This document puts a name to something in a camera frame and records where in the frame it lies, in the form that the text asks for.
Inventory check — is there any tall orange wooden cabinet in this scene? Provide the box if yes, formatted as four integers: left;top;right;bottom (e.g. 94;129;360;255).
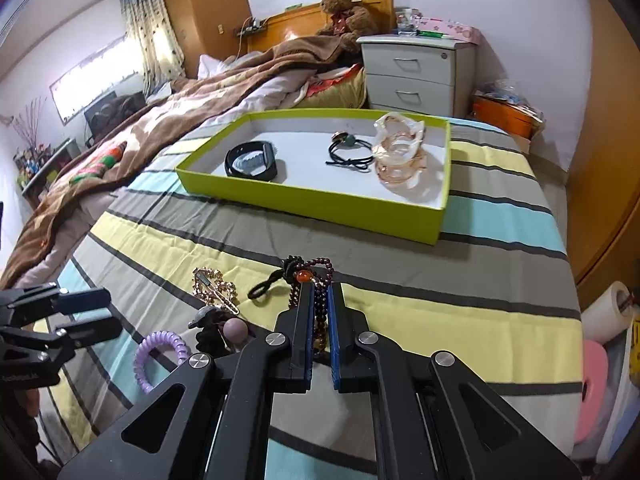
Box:
157;0;253;81

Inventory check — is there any pink foam roll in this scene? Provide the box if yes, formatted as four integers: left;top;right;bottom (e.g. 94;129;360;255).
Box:
572;338;611;446

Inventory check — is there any green cardboard box tray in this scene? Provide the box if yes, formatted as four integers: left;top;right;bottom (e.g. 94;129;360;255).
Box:
175;108;452;246

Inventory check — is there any orange storage box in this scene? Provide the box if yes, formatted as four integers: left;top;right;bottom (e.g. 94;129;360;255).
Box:
472;95;536;141

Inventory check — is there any clear plastic bag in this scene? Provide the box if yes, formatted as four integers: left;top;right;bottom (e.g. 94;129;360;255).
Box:
475;80;543;126

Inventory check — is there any red and yellow pillow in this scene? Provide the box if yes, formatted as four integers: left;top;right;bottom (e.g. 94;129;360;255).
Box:
300;63;368;110

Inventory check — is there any black hair tie with beads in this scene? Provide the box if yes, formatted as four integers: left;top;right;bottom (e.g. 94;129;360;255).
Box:
326;130;376;172

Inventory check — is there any cluttered grey shelf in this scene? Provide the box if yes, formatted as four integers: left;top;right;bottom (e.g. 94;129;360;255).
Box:
12;137;81;206

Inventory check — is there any white paper towel roll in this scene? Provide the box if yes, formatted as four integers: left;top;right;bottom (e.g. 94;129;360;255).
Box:
580;280;633;346

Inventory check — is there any black wristband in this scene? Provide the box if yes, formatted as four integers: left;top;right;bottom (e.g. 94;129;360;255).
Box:
224;140;278;182

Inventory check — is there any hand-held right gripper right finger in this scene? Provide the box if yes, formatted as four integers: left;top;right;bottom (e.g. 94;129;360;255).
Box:
327;282;583;480

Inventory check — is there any white pillow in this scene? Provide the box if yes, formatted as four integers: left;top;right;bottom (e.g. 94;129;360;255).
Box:
196;53;251;81

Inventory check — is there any window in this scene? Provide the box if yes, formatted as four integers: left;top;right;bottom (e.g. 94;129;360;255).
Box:
48;32;146;126

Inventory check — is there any gold chain hair clip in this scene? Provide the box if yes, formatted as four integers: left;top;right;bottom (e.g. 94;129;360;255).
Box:
191;267;241;317

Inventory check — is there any black hair tie pink ball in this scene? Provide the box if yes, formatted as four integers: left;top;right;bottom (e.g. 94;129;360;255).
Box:
189;306;257;356

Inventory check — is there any clear glass cup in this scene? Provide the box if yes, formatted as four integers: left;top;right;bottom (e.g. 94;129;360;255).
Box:
396;8;421;37

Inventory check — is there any purple spiral hair tie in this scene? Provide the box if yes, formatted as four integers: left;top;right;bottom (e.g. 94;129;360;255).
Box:
132;330;190;395

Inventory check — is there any grey two-drawer nightstand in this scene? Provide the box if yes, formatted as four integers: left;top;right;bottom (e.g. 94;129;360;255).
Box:
356;34;477;120

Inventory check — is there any pink floral tissue box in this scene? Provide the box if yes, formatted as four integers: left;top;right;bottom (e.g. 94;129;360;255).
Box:
417;16;482;43

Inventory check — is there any translucent peach hair claw clip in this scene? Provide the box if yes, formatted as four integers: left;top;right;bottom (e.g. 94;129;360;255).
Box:
371;112;430;196

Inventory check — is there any power strip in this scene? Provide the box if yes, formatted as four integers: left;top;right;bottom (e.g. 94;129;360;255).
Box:
235;17;268;36

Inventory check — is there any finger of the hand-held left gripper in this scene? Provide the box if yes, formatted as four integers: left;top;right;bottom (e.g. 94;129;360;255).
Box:
0;317;123;364
0;282;112;329

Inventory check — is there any striped bed sheet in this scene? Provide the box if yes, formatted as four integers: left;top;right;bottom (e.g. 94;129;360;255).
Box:
37;115;583;480

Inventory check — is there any dark red beaded bracelet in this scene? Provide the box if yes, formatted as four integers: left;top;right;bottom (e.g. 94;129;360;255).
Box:
280;255;335;361

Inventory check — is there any brown teddy bear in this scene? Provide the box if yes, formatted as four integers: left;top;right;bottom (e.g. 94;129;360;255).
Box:
315;0;380;56

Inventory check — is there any patterned curtain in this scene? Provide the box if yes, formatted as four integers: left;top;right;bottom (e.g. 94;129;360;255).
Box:
119;0;186;98

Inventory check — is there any black chair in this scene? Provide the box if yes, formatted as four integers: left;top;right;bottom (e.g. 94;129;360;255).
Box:
84;92;148;141

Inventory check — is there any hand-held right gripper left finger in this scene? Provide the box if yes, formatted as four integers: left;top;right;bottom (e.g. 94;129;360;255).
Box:
57;282;316;480

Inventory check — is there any large wooden wardrobe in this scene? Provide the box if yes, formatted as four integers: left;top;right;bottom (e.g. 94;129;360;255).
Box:
567;0;640;286

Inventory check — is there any brown patterned blanket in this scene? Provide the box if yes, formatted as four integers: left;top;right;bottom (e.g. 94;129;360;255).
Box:
0;35;368;291

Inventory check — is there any wooden headboard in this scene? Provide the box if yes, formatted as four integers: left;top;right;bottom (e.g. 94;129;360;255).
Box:
235;0;396;56

